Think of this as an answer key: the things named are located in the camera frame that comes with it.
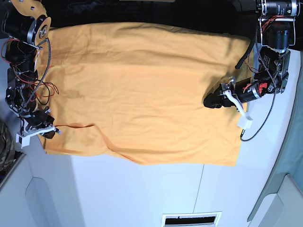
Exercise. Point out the camouflage cloth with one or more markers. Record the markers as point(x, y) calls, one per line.
point(7, 147)

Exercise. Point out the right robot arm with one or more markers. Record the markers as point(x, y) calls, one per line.
point(27, 24)

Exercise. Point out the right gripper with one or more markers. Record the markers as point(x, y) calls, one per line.
point(39, 122)

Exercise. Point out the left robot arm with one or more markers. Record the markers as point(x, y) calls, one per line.
point(275, 33)

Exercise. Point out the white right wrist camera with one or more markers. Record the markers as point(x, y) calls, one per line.
point(23, 140)

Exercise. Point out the white floor vent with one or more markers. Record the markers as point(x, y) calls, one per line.
point(209, 219)

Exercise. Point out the yellow t-shirt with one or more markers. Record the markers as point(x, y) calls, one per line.
point(135, 91)

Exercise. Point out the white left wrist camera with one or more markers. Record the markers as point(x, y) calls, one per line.
point(244, 123)

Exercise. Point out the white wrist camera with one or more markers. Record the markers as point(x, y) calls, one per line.
point(244, 123)
point(23, 140)

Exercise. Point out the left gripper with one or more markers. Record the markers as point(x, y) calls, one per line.
point(226, 96)

